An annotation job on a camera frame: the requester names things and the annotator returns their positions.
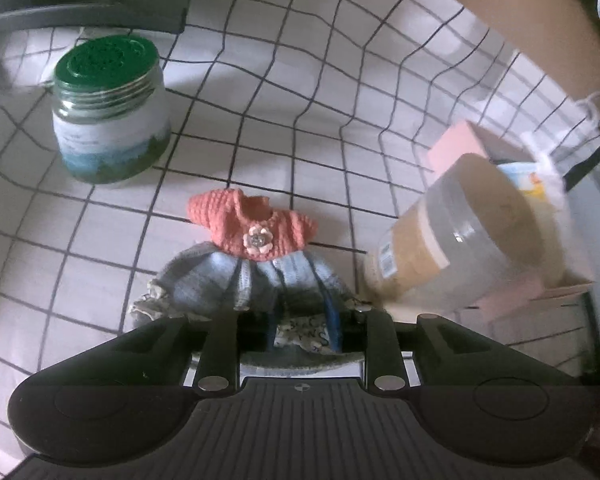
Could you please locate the white checked bed sheet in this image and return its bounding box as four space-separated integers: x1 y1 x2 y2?
0 0 600 466

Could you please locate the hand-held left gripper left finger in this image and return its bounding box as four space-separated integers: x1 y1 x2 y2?
122 310 278 397

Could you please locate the pink box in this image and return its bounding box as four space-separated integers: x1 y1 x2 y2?
425 120 599 327

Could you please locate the black cable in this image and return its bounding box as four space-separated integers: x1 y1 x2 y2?
562 127 600 193

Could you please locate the green lid glass jar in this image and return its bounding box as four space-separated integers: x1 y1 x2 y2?
51 36 173 187

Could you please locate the clear plastic jar tan label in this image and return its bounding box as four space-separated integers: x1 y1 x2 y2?
362 152 567 317

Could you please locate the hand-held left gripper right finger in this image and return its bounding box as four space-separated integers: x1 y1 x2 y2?
319 280 486 397

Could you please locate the white printed plastic bag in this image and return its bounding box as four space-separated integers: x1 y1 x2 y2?
495 130 597 282

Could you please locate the knitted coral blue doll dress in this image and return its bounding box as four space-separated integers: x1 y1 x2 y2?
129 187 367 377

